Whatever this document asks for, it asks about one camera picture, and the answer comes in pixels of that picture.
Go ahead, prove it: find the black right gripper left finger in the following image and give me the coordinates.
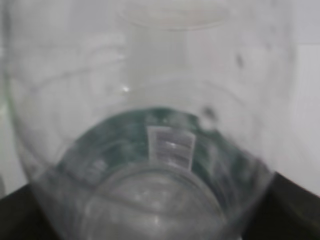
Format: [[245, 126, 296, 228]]
[[0, 184, 63, 240]]

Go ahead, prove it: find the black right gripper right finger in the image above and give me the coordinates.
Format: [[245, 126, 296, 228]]
[[242, 173, 320, 240]]

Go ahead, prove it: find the clear water bottle green label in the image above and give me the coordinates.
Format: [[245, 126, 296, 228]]
[[0, 0, 295, 240]]

